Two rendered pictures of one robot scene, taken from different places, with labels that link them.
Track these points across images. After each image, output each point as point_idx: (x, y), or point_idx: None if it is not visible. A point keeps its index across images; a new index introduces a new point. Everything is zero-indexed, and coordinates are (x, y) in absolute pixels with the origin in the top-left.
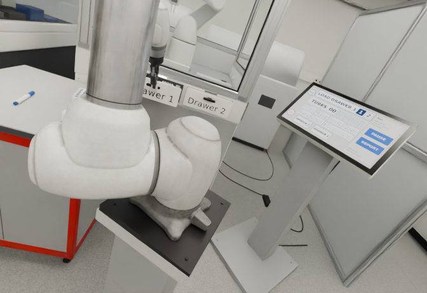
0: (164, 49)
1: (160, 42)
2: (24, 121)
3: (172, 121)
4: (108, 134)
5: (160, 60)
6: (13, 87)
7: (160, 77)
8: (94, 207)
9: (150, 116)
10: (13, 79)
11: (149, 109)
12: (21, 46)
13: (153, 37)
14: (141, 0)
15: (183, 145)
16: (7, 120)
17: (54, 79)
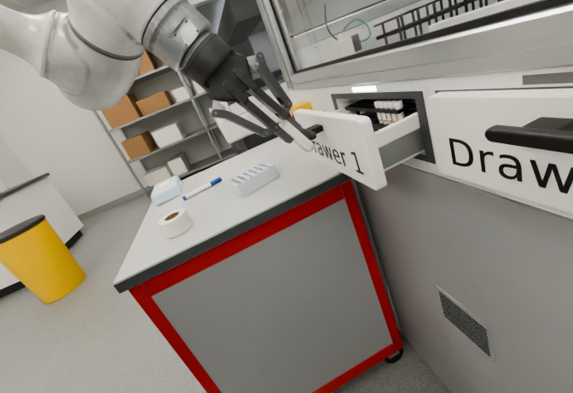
0: (163, 32)
1: (124, 24)
2: (153, 226)
3: (445, 232)
4: None
5: (194, 67)
6: (222, 173)
7: (366, 94)
8: (288, 378)
9: (394, 209)
10: (240, 160)
11: (384, 187)
12: (289, 112)
13: (92, 26)
14: None
15: None
16: (149, 222)
17: (280, 148)
